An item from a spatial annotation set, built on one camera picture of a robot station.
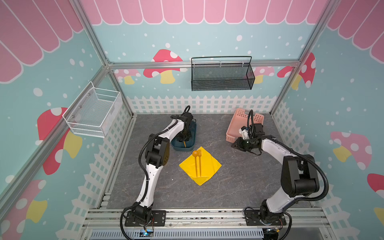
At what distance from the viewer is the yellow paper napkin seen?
0.89 m

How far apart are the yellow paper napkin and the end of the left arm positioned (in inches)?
5.4

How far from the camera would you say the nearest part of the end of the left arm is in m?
0.81
